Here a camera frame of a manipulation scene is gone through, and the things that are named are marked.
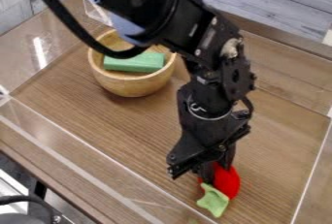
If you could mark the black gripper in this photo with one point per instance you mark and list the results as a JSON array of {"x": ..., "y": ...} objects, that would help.
[{"x": 208, "y": 138}]

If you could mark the red plush strawberry toy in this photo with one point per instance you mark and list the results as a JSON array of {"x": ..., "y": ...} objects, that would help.
[{"x": 221, "y": 191}]

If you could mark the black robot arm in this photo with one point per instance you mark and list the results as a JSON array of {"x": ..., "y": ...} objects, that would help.
[{"x": 215, "y": 109}]

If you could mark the wooden bowl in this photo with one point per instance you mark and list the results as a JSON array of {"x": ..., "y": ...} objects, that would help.
[{"x": 133, "y": 84}]

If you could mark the green rectangular block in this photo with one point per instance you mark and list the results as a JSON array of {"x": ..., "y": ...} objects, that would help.
[{"x": 145, "y": 63}]

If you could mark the clear acrylic corner bracket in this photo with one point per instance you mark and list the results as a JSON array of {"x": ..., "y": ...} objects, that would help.
[{"x": 97, "y": 13}]

